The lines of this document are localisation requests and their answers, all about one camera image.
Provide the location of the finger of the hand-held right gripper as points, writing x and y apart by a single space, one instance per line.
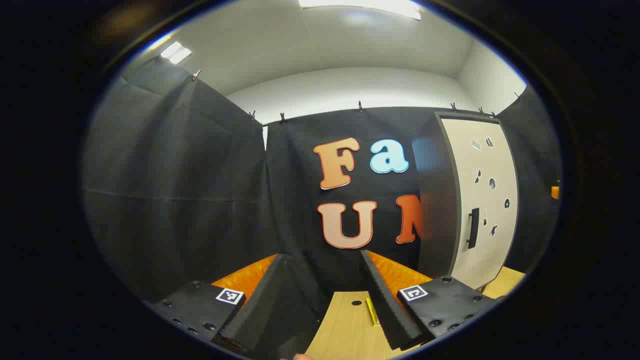
555 192

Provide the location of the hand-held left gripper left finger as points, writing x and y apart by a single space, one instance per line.
255 300

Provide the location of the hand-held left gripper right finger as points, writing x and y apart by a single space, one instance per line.
387 305

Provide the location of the white cabinet door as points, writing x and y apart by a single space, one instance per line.
475 265

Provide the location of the grey cabinet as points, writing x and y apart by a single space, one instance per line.
435 225

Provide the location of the black backdrop cloth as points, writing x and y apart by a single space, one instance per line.
200 200

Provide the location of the row of cloth clips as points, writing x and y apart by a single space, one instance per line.
196 75

